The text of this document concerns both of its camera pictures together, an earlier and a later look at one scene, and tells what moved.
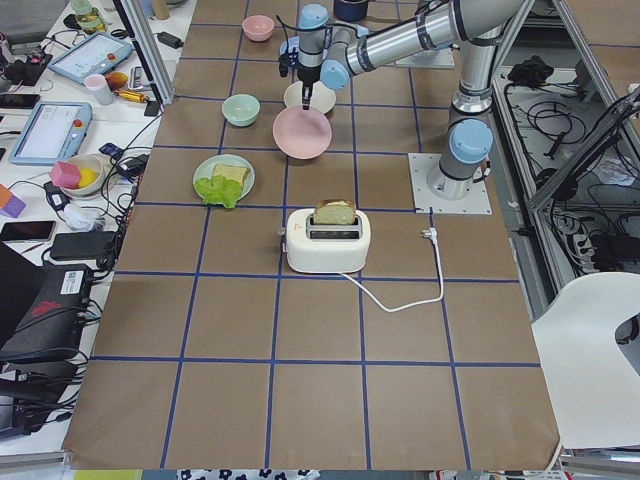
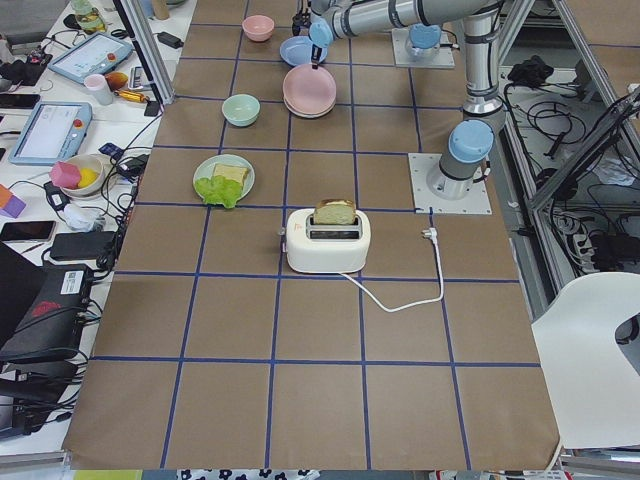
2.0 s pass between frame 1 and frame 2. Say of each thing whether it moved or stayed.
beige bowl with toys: stayed
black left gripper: moved
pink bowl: stayed
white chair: stayed
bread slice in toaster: stayed
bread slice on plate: stayed
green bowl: stayed
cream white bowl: moved
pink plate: moved
